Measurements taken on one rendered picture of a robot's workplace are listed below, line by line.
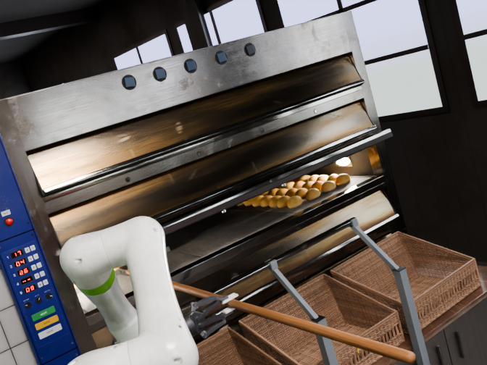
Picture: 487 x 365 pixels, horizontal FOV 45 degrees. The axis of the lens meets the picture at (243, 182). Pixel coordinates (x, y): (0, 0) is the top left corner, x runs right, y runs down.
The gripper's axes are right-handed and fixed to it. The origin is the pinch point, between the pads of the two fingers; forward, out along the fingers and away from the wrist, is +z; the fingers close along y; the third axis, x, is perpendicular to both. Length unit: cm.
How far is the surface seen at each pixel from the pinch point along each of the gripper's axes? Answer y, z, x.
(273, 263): 2.7, 35.6, -21.2
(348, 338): -1, -1, 60
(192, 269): 2, 18, -60
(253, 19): -123, 270, -297
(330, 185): -2, 120, -74
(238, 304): -1.1, -0.6, 7.1
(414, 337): 56, 81, 0
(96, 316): 2, -29, -61
